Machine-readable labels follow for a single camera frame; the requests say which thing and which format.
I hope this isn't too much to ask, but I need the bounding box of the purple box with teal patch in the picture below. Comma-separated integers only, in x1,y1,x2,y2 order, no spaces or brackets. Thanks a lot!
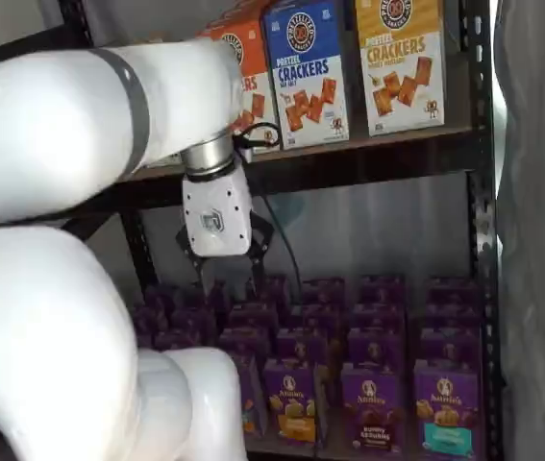
412,369,485,455

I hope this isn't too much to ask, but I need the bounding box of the purple box with orange patch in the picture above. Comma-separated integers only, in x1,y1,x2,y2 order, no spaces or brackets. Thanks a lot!
261,359,330,449

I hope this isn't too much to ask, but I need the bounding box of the grey curtain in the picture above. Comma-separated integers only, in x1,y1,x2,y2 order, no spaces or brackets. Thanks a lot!
491,0,545,461

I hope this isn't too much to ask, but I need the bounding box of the blue pretzel crackers box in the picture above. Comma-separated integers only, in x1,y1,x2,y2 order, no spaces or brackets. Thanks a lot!
261,0,353,151

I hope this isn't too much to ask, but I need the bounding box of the black metal shelf frame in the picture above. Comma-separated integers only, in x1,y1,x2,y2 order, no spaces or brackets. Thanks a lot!
55,0,504,461

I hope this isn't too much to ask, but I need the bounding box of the orange pretzel crackers box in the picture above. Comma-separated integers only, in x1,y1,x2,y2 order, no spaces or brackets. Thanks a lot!
194,19,282,156
217,0,273,26

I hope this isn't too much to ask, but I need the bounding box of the purple box with brown patch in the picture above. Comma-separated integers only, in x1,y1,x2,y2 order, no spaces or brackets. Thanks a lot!
339,362,409,453

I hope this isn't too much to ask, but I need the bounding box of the purple Annie's snack box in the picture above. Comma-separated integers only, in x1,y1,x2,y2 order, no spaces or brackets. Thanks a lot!
252,275,293,306
285,303,338,333
350,301,406,333
424,275,483,306
217,328,274,362
299,277,348,309
419,327,483,378
275,328,329,367
152,329,202,352
227,301,281,333
131,287,178,348
236,353,269,439
422,301,483,333
355,274,406,306
346,327,406,370
169,305,219,338

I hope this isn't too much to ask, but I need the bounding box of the yellow pretzel crackers box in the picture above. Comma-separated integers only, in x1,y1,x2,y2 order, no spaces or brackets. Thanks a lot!
354,0,449,138

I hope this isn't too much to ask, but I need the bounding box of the brown shelf board with crackers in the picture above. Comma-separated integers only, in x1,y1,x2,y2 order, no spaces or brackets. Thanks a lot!
122,123,488,184

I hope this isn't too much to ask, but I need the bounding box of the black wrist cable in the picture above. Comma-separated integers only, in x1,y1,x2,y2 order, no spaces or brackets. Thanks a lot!
232,121,281,153

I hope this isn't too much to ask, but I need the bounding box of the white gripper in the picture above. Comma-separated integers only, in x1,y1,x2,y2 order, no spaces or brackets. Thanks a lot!
175,164,277,295

